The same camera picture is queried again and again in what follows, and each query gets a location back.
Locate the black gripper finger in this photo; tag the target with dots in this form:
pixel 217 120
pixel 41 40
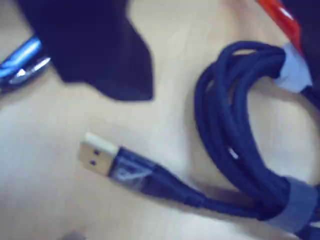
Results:
pixel 311 25
pixel 87 50

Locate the red pen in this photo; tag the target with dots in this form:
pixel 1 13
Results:
pixel 282 20

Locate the blue and black pen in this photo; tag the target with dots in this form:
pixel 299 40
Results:
pixel 22 55

